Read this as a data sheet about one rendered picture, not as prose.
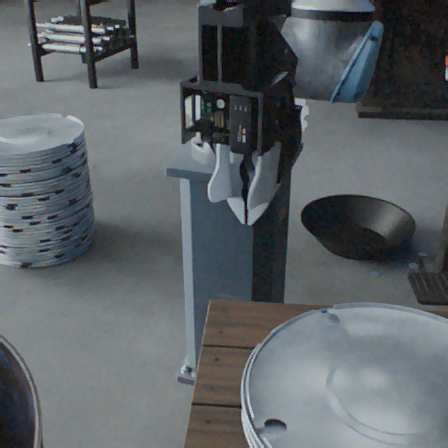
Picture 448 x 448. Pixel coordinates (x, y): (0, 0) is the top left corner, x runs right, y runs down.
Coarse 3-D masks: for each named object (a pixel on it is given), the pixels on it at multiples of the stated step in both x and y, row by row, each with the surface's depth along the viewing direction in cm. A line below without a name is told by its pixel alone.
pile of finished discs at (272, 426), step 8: (328, 320) 71; (336, 320) 71; (248, 360) 65; (248, 368) 64; (248, 408) 59; (248, 416) 58; (248, 424) 57; (264, 424) 57; (272, 424) 57; (280, 424) 57; (248, 432) 58; (256, 432) 57; (264, 432) 57; (272, 432) 57; (280, 432) 57; (248, 440) 58; (256, 440) 55
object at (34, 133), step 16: (0, 128) 151; (16, 128) 149; (32, 128) 149; (48, 128) 149; (64, 128) 151; (80, 128) 151; (0, 144) 142; (16, 144) 141; (32, 144) 141; (48, 144) 141; (64, 144) 140
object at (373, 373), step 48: (288, 336) 68; (336, 336) 68; (384, 336) 68; (432, 336) 68; (288, 384) 61; (336, 384) 60; (384, 384) 60; (432, 384) 60; (288, 432) 56; (336, 432) 55; (384, 432) 55; (432, 432) 55
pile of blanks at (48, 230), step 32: (0, 160) 137; (32, 160) 137; (64, 160) 142; (0, 192) 140; (32, 192) 140; (64, 192) 145; (0, 224) 145; (32, 224) 145; (64, 224) 149; (0, 256) 150; (32, 256) 148; (64, 256) 152
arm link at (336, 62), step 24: (312, 0) 81; (336, 0) 79; (360, 0) 80; (288, 24) 84; (312, 24) 81; (336, 24) 80; (360, 24) 80; (312, 48) 82; (336, 48) 81; (360, 48) 80; (312, 72) 83; (336, 72) 82; (360, 72) 81; (312, 96) 87; (336, 96) 85; (360, 96) 85
